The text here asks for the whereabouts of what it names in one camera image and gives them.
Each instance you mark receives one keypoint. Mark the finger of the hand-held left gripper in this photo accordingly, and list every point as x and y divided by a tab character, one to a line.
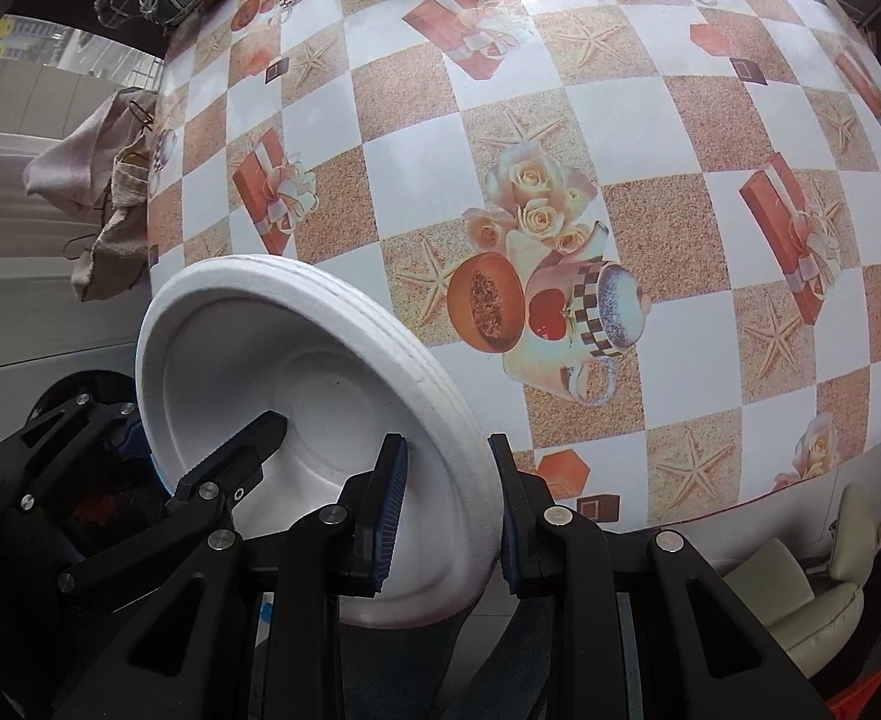
73	412
245	451

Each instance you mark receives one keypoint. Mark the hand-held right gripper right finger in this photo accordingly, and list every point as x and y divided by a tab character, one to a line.
504	532

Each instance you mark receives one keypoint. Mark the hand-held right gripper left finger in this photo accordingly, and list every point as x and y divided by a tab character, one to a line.
388	529

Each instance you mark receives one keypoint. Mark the white foam bowl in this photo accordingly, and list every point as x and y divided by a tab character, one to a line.
413	353
404	358
260	360

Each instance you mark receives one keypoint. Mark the white washing machine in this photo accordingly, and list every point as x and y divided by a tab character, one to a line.
35	390

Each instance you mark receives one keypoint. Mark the person's left leg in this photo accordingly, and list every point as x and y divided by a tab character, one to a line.
410	664

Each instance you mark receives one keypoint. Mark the beige striped towel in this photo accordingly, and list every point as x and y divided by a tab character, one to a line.
118	240

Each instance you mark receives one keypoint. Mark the pink towel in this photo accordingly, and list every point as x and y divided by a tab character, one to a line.
65	157

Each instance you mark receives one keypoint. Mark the pale green chair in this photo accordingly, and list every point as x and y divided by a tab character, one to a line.
785	600

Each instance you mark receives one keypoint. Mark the orange object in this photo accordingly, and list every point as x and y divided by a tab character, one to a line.
868	694

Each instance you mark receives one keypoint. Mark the checkered printed tablecloth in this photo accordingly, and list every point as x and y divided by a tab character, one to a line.
635	127

